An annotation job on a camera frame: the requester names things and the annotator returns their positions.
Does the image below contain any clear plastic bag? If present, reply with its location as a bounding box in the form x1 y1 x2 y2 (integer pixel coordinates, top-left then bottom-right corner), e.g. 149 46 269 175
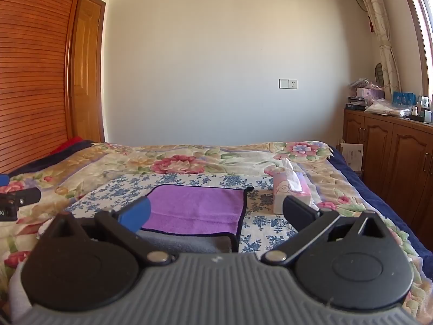
363 99 412 118

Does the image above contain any grey towel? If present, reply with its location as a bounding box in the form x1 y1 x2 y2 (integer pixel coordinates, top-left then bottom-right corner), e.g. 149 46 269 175
137 229 239 254

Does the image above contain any floral bedspread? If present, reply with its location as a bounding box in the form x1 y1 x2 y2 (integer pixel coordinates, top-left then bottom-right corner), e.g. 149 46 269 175
0 140 433 325

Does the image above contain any dark blue blanket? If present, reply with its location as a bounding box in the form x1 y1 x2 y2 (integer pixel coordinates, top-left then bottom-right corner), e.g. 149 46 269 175
9 140 96 177

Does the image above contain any stack of dark books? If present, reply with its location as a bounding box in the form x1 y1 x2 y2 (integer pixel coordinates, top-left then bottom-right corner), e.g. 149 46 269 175
346 96 368 111

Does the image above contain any purple box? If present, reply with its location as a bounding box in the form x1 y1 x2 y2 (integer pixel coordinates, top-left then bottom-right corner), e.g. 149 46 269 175
356 87 385 101

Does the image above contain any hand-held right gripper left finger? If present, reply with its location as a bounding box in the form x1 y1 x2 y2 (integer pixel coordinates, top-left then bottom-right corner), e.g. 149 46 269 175
50 196 176 267

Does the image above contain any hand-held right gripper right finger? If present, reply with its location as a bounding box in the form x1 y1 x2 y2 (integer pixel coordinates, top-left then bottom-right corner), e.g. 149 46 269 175
260 194 387 266

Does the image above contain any blue floral white cloth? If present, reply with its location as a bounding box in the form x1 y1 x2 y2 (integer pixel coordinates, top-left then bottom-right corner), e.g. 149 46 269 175
64 173 320 261

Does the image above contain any red cloth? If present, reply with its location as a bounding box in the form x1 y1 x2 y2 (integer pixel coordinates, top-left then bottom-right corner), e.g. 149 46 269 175
51 136 85 154

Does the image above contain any beige patterned curtain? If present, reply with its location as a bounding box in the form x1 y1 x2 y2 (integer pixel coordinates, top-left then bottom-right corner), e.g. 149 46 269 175
352 0 402 97

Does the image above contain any wooden cabinet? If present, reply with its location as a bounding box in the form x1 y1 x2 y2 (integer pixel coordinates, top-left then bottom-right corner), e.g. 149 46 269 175
342 108 433 242

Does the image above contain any pink tissue box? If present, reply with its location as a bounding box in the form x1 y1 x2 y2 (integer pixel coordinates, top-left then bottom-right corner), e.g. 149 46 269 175
272 157 313 215

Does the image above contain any wooden louvered wardrobe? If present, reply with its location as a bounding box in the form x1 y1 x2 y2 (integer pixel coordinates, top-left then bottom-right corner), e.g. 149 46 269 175
0 0 89 175

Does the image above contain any blue box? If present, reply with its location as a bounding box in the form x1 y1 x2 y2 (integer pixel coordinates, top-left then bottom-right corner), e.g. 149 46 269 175
392 91 416 106

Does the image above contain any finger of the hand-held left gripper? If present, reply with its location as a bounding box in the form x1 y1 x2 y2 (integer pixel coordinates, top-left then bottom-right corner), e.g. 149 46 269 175
0 187 42 207

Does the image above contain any wooden door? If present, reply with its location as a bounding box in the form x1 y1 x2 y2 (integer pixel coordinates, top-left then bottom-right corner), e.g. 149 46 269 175
72 0 107 143

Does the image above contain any purple towel with black trim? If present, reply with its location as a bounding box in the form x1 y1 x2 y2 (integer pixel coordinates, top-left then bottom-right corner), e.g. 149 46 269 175
140 186 255 242

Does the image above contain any white paper bag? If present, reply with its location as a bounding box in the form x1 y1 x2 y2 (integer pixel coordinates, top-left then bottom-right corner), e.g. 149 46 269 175
338 142 365 172

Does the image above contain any dark blue bed sheet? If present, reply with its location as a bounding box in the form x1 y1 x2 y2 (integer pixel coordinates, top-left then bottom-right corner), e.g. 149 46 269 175
326 145 433 261

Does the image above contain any wooden window frame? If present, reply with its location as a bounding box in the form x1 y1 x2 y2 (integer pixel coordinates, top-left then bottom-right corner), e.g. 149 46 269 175
397 0 433 99

